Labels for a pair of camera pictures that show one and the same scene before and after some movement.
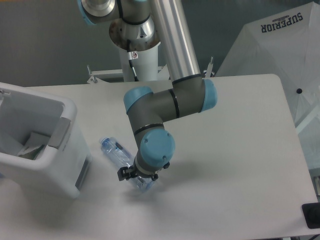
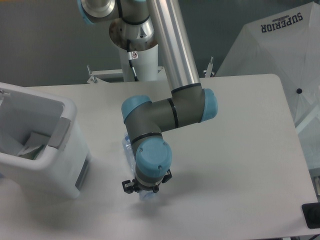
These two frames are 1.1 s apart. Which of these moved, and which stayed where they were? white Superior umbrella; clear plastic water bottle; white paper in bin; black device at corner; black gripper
Moved: clear plastic water bottle; black gripper
Stayed: white Superior umbrella; black device at corner; white paper in bin
